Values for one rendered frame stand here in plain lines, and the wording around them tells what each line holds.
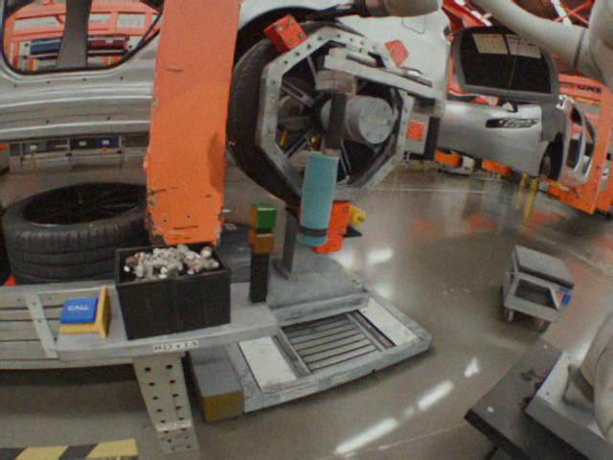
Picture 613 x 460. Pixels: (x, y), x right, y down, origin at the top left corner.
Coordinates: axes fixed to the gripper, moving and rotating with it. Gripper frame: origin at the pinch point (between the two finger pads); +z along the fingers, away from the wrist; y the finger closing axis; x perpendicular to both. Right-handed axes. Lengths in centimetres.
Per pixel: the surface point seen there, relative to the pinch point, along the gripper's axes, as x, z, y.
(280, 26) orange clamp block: -4.6, -2.9, -21.7
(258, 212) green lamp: -42, -21, -57
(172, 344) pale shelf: -57, -18, -81
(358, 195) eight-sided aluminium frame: -61, -11, -5
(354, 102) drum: -28.8, -17.7, -13.1
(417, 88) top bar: -26.3, -32.6, -2.9
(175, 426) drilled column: -85, -10, -91
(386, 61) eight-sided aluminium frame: -17.9, -18.0, 11.0
